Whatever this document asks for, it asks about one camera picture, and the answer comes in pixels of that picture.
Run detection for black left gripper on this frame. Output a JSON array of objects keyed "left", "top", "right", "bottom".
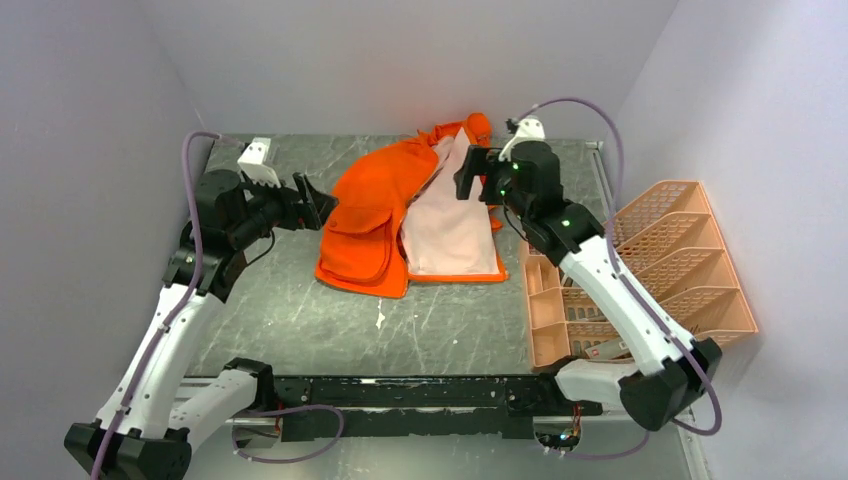
[{"left": 231, "top": 170, "right": 338, "bottom": 248}]

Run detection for orange jacket with pink lining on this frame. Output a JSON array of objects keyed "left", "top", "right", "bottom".
[{"left": 315, "top": 112, "right": 509, "bottom": 298}]

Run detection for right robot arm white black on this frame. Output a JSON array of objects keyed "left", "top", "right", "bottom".
[{"left": 454, "top": 140, "right": 723, "bottom": 436}]

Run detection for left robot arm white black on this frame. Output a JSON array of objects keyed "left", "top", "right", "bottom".
[{"left": 64, "top": 170, "right": 337, "bottom": 479}]

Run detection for peach plastic file organizer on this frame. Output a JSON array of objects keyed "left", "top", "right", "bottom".
[{"left": 520, "top": 180, "right": 759, "bottom": 371}]

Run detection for small items in organizer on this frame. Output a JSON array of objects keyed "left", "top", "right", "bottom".
[{"left": 571, "top": 336, "right": 632, "bottom": 362}]

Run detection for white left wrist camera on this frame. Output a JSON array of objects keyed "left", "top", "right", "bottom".
[{"left": 237, "top": 137, "right": 283, "bottom": 188}]

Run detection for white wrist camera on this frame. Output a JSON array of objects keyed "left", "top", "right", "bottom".
[
  {"left": 237, "top": 137, "right": 283, "bottom": 188},
  {"left": 498, "top": 115, "right": 546, "bottom": 162}
]

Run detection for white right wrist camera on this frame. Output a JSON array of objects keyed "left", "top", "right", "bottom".
[{"left": 498, "top": 115, "right": 546, "bottom": 162}]

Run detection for aluminium frame rail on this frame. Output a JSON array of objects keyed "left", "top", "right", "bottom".
[{"left": 172, "top": 377, "right": 713, "bottom": 480}]

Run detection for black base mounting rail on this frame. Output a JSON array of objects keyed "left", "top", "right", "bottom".
[{"left": 275, "top": 374, "right": 603, "bottom": 441}]

